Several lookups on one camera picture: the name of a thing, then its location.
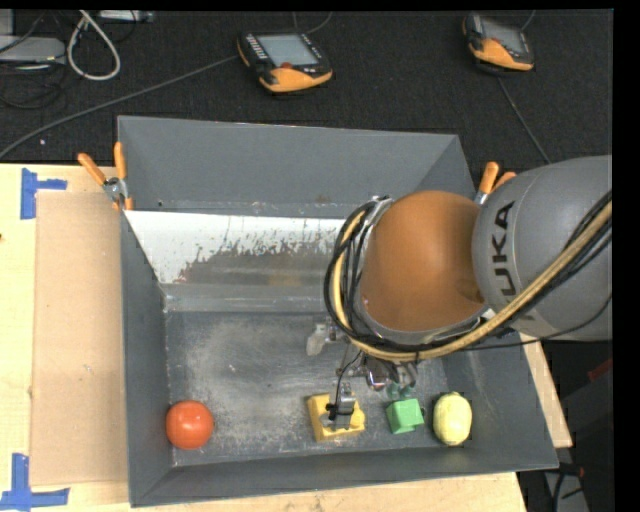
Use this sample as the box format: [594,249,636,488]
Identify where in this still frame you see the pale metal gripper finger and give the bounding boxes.
[305,322,351,358]
[327,392,358,432]

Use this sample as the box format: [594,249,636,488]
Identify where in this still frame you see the yellow toy cheese wedge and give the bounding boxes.
[305,392,367,444]

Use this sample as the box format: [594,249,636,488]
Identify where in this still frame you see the green toy block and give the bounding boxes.
[384,397,426,435]

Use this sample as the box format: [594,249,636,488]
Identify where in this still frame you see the grey metal bin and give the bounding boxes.
[115,115,560,508]

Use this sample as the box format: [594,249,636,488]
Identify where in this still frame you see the yellow toy lemon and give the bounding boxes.
[432,391,474,447]

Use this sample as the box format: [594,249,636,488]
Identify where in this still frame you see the red-orange toy tomato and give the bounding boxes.
[165,399,216,451]

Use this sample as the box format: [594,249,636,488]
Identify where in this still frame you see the brown cardboard board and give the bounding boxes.
[28,189,129,487]

